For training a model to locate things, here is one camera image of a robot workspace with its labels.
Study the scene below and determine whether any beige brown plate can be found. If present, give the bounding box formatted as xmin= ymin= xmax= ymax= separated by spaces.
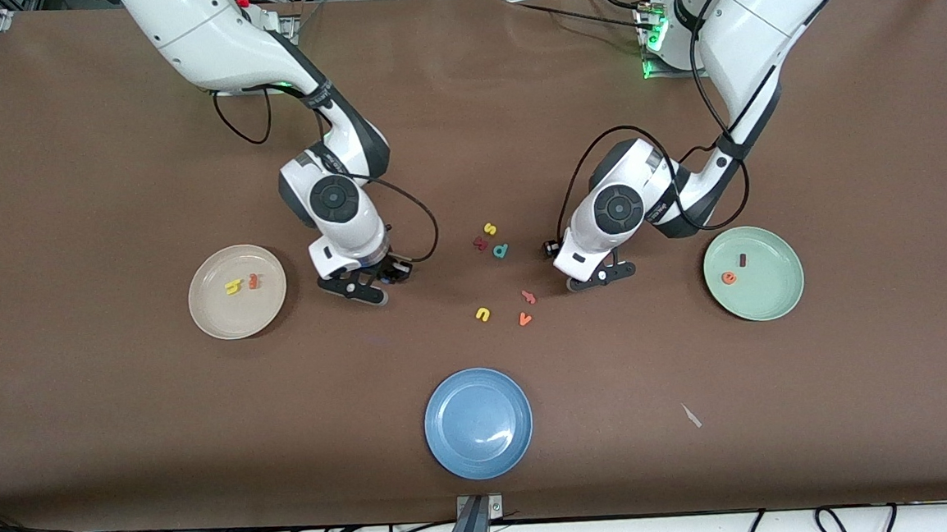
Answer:
xmin=185 ymin=241 xmax=291 ymax=343

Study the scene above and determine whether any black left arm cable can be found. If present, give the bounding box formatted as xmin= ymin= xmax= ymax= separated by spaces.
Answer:
xmin=542 ymin=3 xmax=756 ymax=245

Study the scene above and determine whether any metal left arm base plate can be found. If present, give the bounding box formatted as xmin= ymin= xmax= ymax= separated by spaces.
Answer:
xmin=637 ymin=1 xmax=714 ymax=83

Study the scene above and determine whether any blue plate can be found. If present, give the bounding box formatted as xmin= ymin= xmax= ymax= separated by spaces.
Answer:
xmin=421 ymin=365 xmax=538 ymax=484

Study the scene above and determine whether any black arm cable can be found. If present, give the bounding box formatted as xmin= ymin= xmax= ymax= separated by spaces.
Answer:
xmin=542 ymin=3 xmax=756 ymax=245
xmin=212 ymin=76 xmax=442 ymax=275

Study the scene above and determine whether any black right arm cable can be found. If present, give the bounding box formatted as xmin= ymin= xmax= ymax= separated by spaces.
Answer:
xmin=212 ymin=76 xmax=442 ymax=275

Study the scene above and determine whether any long black base cable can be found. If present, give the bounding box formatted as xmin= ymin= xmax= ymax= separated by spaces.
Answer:
xmin=506 ymin=0 xmax=649 ymax=36

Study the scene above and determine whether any green plate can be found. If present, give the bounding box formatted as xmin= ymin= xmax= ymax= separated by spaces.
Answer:
xmin=700 ymin=222 xmax=808 ymax=325

